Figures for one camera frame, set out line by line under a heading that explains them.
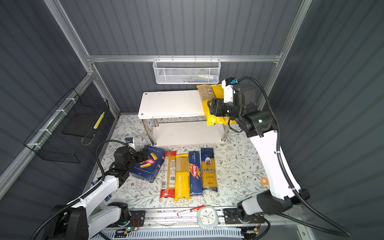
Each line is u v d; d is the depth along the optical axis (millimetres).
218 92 809
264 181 863
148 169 838
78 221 407
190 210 754
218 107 536
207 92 789
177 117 728
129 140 757
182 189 810
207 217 719
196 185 809
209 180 846
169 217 754
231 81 525
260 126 403
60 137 708
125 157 672
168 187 817
